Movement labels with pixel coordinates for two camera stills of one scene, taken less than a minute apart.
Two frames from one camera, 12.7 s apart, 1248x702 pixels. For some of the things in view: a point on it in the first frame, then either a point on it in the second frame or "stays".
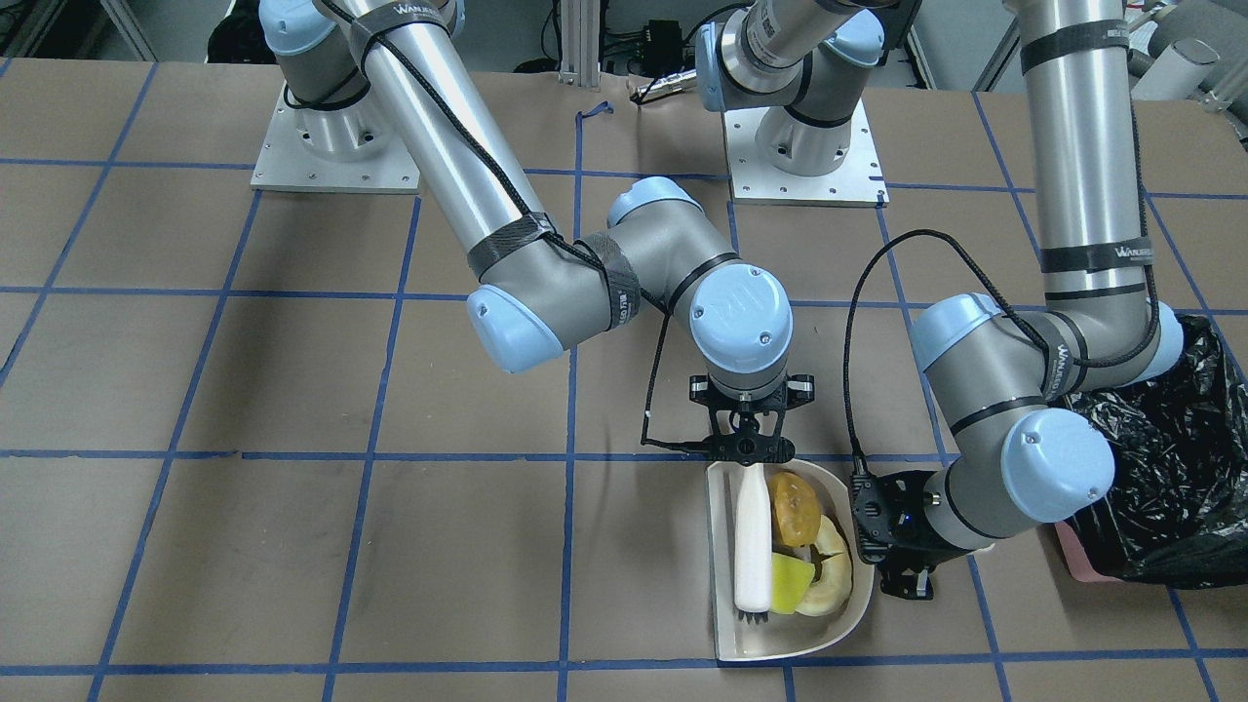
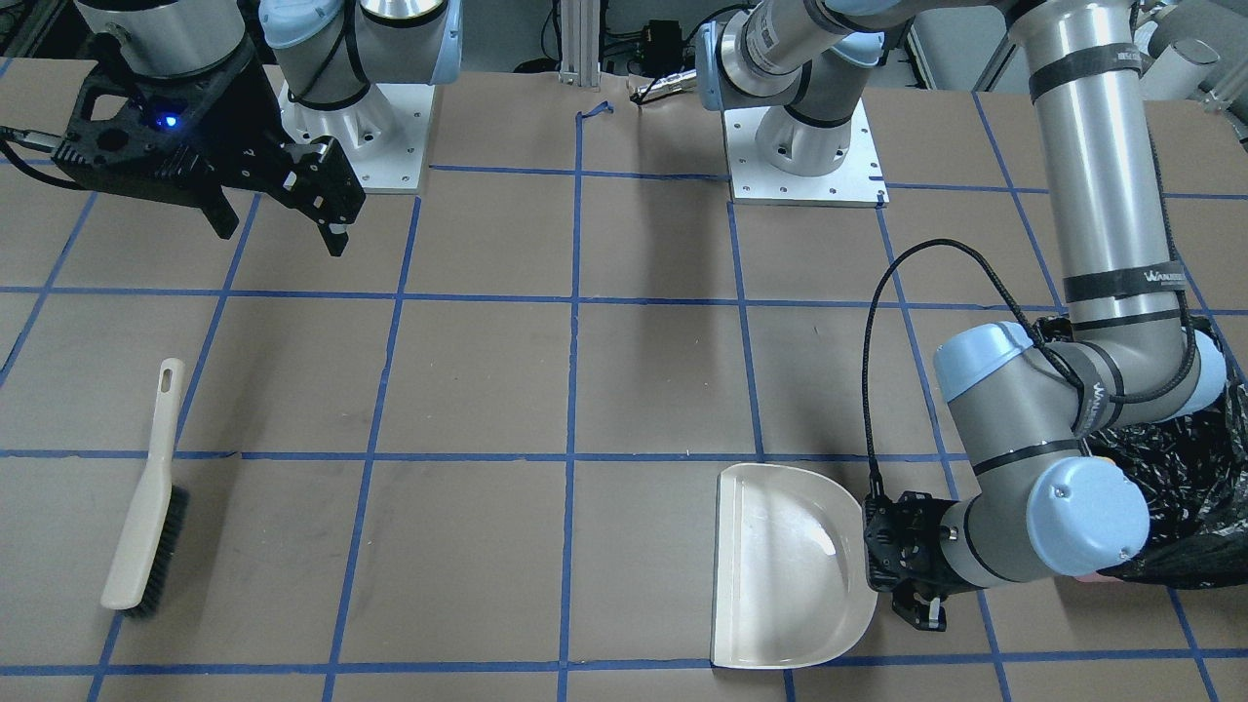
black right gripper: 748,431 -> 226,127
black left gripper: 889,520 -> 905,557
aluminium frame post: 580,43 stays
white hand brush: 753,575 -> 150,549
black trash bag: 1176,514 stays
